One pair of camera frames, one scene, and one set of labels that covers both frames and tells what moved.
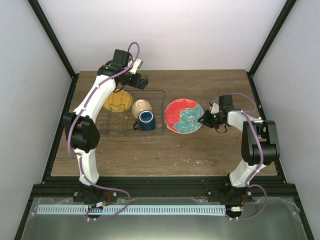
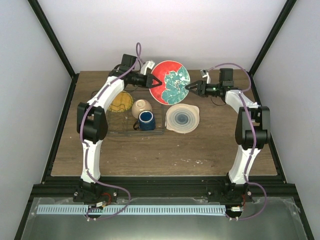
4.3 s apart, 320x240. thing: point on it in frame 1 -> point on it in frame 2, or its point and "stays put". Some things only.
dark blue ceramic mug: x=146 y=122 stays put
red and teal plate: x=181 y=116 -> x=174 y=76
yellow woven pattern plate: x=118 y=102 stays put
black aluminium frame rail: x=165 y=187 stays put
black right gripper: x=205 y=121 -> x=202 y=88
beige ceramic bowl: x=140 y=105 stays put
